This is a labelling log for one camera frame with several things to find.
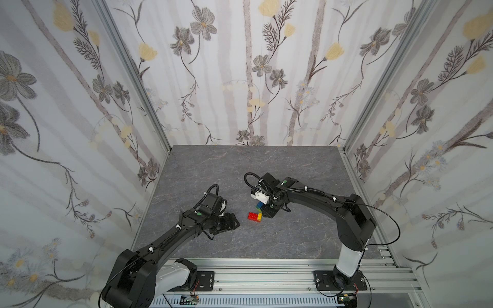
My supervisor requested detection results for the small circuit board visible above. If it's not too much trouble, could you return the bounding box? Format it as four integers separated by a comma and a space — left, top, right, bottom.
179, 295, 200, 305

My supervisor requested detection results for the black device under rail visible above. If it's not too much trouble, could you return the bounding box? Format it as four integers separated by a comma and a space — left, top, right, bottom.
337, 293, 358, 308

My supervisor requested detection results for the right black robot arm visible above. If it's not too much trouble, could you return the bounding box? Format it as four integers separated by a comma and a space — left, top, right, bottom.
250, 173, 376, 290

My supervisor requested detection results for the aluminium frame rail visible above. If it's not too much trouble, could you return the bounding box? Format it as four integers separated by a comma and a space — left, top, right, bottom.
153, 257, 424, 297

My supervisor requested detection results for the red lego brick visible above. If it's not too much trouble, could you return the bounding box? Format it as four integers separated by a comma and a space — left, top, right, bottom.
248, 213, 259, 222

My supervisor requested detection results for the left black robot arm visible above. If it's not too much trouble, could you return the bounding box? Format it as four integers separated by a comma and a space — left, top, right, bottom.
98, 192, 240, 307

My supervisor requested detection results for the white slotted cable duct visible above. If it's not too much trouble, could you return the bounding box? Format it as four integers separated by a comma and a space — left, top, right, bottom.
150, 294, 344, 307

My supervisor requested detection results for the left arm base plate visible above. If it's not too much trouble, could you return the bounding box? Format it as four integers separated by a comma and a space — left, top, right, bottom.
184, 271, 215, 292

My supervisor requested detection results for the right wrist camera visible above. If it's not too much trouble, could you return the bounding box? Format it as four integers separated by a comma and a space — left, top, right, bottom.
250, 188, 270, 205

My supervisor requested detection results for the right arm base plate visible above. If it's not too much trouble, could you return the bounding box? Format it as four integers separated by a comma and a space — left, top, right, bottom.
313, 271, 368, 292

